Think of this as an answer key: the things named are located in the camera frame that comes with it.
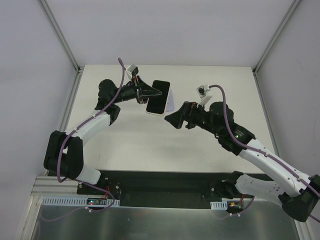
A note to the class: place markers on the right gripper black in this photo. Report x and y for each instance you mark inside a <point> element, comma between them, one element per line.
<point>188,115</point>

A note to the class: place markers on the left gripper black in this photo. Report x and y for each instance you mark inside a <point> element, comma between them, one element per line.
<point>139,90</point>

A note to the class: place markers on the phone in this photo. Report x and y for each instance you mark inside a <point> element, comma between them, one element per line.
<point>157,105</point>

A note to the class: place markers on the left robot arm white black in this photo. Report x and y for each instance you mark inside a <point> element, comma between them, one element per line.
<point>65,151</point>

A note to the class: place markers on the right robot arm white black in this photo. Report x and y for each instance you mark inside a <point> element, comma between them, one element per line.
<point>241,142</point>

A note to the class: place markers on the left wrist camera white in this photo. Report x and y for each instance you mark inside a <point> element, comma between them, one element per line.
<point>132,71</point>

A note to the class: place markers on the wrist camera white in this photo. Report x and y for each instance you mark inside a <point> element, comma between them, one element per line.
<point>132,71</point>
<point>205,94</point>

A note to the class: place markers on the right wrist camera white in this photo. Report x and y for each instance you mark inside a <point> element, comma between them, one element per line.
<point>205,94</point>

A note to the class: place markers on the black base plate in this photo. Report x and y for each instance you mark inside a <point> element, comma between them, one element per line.
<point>173,190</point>

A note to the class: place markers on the right white cable duct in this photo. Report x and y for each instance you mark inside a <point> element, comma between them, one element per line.
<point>219,205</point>

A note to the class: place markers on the white cable duct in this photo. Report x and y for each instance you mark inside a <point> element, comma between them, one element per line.
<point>69,201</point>
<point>219,205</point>

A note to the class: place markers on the left aluminium frame post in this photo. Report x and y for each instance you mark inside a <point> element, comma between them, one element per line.
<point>44,5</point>

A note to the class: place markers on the aluminium frame post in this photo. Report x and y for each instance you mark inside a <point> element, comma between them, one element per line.
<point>44,5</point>
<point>276,35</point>

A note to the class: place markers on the aluminium rail front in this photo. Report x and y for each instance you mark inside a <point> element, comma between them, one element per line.
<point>55,186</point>

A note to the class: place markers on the left white cable duct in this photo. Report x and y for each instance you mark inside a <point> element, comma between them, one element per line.
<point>69,201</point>

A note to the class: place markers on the right aluminium frame post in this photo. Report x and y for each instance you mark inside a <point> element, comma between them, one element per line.
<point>276,35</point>

